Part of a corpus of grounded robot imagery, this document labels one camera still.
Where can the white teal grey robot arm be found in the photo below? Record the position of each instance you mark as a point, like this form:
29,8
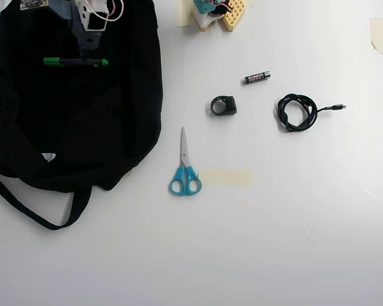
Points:
80,7

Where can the green marker with black barrel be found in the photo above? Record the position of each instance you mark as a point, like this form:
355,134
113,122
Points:
51,61

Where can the narrow beige masking tape strip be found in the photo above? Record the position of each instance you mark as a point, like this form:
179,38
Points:
183,14

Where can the long beige masking tape strip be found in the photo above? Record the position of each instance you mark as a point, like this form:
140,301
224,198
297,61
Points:
226,177

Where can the yellow perforated base block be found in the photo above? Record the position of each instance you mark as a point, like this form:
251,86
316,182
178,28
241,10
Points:
236,16

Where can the bare camera circuit board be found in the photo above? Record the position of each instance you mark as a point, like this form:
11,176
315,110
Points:
33,4

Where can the black fabric bag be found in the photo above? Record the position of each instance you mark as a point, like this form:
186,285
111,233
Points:
67,127

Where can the black AAA battery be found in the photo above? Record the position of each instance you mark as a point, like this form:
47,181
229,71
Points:
257,77

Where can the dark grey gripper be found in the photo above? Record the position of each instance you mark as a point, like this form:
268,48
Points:
89,44

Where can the torn beige masking tape piece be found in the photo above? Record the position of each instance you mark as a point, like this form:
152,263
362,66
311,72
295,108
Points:
379,35

